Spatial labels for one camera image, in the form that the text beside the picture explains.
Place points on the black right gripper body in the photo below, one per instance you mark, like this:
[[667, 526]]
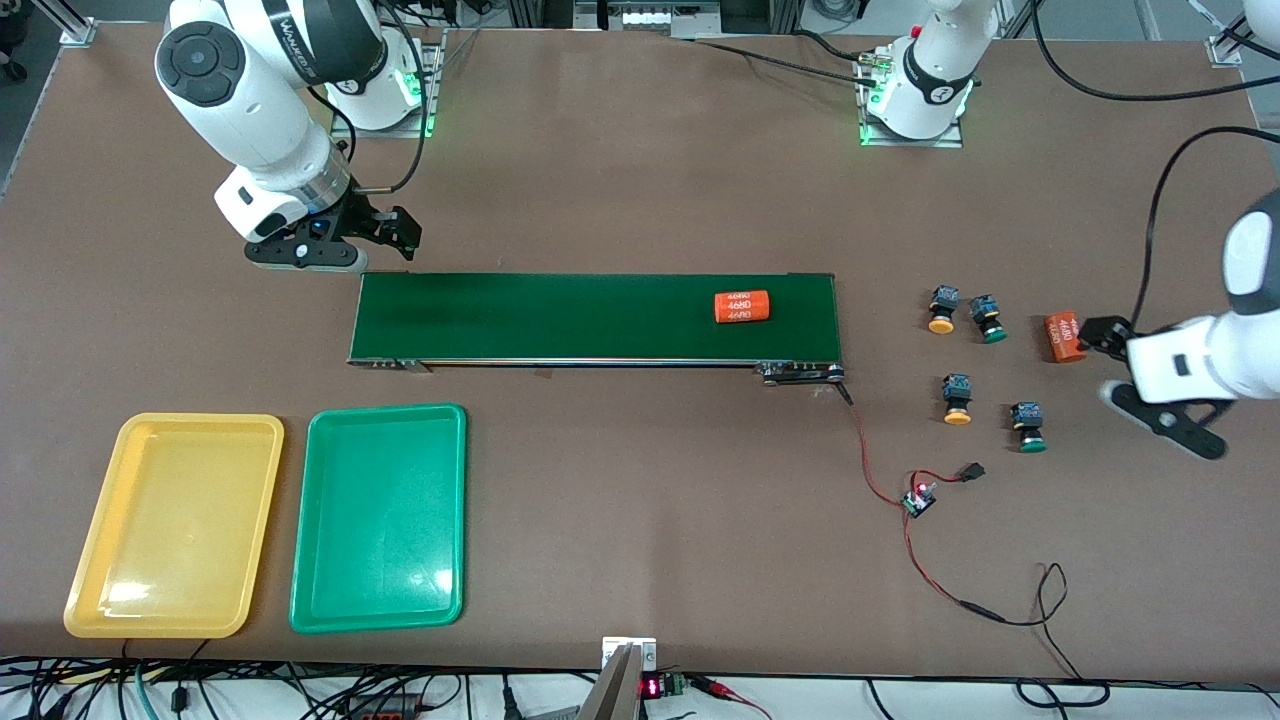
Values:
[[362, 220]]

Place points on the orange cylinder white 4680 print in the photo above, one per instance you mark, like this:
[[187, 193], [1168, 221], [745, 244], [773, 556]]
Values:
[[1064, 337], [741, 306]]

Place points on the green mushroom push button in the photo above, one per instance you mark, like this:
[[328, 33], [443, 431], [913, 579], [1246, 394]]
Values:
[[1028, 425], [988, 318]]

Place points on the yellow mushroom push button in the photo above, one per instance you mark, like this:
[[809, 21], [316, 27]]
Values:
[[957, 400], [942, 312]]

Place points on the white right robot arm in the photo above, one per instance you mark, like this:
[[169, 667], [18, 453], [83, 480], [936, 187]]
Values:
[[260, 110]]

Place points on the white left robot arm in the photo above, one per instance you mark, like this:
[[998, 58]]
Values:
[[930, 90]]

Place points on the red lead with black plug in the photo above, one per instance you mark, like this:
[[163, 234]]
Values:
[[972, 471]]

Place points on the green conveyor belt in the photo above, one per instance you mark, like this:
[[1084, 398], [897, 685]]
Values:
[[560, 315]]

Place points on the small controller circuit board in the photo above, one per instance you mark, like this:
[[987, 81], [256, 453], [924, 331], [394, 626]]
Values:
[[919, 501]]

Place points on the green plastic tray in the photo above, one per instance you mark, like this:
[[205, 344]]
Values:
[[380, 520]]

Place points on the white light unit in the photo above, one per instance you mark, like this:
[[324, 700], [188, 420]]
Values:
[[645, 17]]

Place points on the yellow plastic tray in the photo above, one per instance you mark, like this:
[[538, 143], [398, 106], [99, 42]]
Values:
[[170, 520]]

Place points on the black power strip red switches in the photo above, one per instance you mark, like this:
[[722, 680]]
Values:
[[385, 708]]

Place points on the red black clip lead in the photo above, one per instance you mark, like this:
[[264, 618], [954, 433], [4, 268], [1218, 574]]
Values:
[[725, 690]]

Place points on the module with red digits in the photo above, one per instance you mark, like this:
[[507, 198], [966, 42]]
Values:
[[660, 687]]

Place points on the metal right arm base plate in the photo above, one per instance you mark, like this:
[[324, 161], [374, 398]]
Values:
[[436, 80]]

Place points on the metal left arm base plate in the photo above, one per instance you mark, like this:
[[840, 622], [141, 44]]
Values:
[[950, 141]]

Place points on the grey metal camera bracket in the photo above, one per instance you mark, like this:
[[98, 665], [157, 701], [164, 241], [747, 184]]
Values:
[[615, 690]]

